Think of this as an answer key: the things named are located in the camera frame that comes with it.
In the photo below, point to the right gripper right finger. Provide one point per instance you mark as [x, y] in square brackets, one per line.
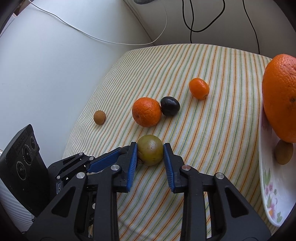
[213, 208]

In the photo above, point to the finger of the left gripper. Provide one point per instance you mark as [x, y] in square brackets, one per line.
[106, 160]
[69, 167]

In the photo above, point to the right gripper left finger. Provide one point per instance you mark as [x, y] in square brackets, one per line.
[117, 178]

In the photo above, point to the green-yellow round fruit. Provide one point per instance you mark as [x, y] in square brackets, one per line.
[150, 150]

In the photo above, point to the small brown longan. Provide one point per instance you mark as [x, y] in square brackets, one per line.
[99, 117]

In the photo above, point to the tangerine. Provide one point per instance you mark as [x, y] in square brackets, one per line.
[146, 112]

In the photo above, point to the white floral plate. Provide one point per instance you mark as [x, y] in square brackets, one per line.
[277, 182]

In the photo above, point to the dark plum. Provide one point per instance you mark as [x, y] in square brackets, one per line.
[169, 106]

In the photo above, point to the brown longan on plate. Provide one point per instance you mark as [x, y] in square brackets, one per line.
[283, 152]

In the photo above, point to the striped table cloth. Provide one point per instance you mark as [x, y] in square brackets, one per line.
[216, 134]

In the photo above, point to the small orange kumquat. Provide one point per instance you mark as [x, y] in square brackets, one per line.
[199, 88]

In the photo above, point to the large orange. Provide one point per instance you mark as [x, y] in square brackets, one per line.
[278, 92]

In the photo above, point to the black camera box left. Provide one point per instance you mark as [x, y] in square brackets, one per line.
[24, 173]

